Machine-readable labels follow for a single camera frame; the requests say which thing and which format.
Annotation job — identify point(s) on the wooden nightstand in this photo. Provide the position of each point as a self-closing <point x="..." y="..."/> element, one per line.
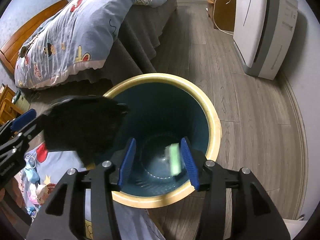
<point x="222" y="13"/>

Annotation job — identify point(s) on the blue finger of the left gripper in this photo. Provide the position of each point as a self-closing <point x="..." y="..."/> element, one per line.
<point x="23" y="120"/>

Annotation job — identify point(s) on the small wooden chair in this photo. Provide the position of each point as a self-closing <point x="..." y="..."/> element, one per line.
<point x="8" y="110"/>

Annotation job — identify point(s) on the blue cartoon bed duvet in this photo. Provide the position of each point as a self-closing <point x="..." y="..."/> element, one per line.
<point x="78" y="37"/>

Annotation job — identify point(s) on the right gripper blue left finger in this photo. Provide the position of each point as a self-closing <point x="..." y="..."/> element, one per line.
<point x="125" y="167"/>

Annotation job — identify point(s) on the black bag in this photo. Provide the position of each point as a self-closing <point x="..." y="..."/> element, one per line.
<point x="85" y="124"/>

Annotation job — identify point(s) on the small green white bin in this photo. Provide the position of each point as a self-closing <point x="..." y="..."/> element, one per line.
<point x="20" y="101"/>

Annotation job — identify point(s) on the wooden bed frame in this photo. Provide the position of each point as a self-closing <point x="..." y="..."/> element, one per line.
<point x="9" y="51"/>

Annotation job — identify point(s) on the teal bin with yellow rim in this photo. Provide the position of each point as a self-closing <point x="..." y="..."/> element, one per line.
<point x="164" y="108"/>

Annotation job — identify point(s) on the white air purifier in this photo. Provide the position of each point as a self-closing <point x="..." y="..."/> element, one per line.
<point x="262" y="35"/>

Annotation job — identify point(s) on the green white small box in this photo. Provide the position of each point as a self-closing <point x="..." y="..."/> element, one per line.
<point x="173" y="156"/>

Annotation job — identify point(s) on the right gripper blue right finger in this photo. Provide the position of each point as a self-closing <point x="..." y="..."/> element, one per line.
<point x="190" y="164"/>

